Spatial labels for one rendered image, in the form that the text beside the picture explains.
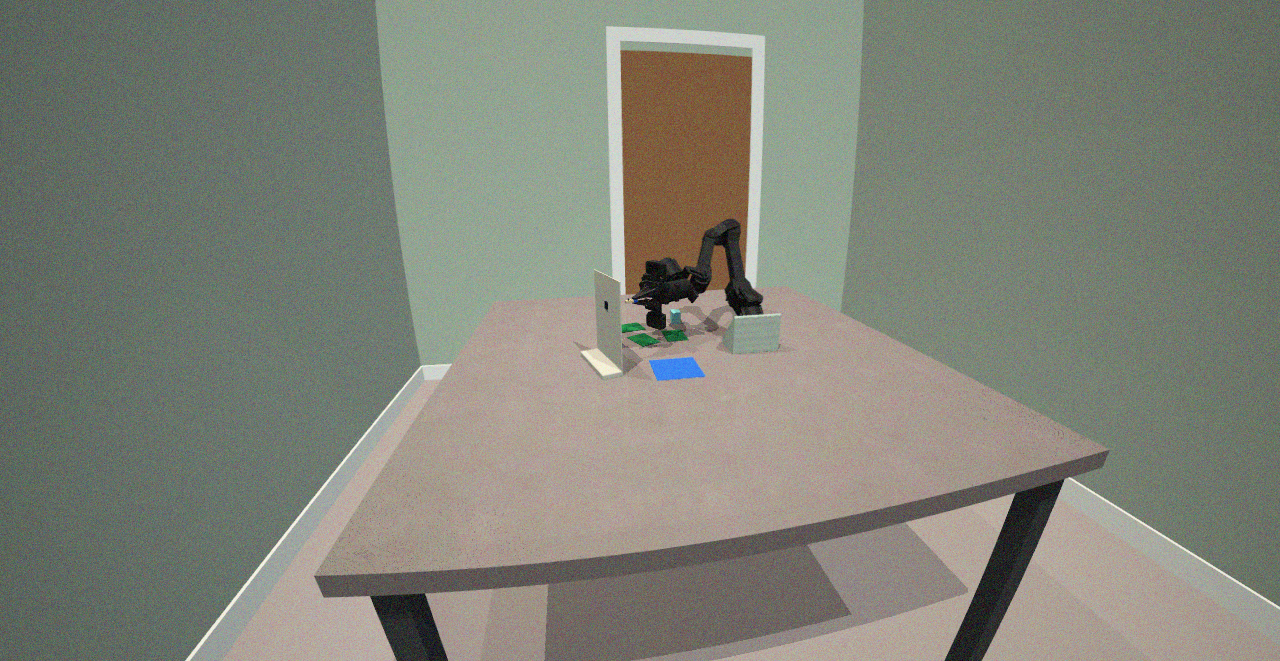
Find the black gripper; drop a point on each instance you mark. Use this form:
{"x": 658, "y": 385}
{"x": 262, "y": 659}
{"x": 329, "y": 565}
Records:
{"x": 661, "y": 292}

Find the blue square mat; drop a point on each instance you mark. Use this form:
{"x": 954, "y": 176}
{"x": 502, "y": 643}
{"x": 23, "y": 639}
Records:
{"x": 675, "y": 368}

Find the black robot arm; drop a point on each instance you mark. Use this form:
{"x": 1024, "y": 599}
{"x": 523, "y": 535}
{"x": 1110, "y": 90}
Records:
{"x": 740, "y": 295}

